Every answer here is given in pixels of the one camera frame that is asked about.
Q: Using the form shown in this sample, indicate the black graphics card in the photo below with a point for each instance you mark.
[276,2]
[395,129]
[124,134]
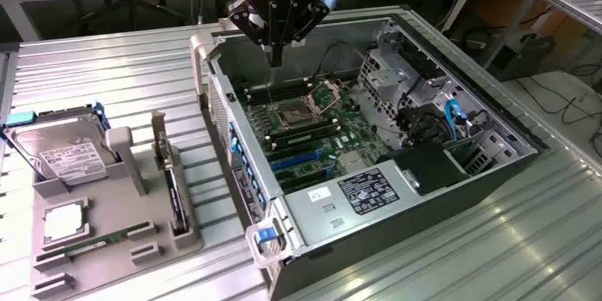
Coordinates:
[176,188]

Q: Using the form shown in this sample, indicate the black RAM slots bank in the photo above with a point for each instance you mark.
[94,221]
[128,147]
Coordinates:
[277,91]
[305,133]

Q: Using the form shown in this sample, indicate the metal socket cover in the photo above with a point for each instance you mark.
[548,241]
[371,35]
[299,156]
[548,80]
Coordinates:
[325,94]

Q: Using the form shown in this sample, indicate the silver metal drive cage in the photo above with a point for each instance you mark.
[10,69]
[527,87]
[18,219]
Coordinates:
[389,79]

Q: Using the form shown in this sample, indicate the CPU socket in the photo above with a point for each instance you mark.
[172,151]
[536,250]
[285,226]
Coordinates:
[296,114]

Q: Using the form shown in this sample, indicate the green motherboard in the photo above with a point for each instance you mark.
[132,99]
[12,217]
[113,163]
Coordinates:
[349,132]

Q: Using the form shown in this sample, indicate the blue expansion slot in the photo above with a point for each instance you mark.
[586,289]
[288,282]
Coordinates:
[293,161]

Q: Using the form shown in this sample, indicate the silver chipset heatsink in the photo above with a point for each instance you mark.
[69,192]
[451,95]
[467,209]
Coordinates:
[353,161]

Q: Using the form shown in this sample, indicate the blue disk carrier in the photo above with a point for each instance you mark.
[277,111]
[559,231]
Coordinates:
[100,117]

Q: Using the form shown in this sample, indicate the black box on floor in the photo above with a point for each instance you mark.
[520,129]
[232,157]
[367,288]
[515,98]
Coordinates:
[522,56]

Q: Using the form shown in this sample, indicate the silver hard disk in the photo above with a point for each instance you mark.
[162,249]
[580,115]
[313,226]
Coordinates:
[65,153]

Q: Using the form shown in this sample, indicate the silver power supply with label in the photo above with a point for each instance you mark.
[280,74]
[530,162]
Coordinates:
[324,216]

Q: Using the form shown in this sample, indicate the open black PC case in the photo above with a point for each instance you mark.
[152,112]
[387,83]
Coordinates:
[423,209]

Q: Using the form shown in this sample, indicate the blue case latch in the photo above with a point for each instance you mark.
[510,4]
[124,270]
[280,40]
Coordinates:
[264,235]

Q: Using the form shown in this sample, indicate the grey parts rack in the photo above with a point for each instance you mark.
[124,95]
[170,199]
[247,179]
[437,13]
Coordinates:
[117,216]

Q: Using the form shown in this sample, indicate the silver CPU chip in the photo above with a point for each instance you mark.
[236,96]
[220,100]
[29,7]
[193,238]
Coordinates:
[62,221]

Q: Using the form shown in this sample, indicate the green RAM stick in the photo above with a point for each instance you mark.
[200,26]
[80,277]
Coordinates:
[84,244]

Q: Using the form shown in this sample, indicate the aluminium frame table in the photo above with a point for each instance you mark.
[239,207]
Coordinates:
[564,1]

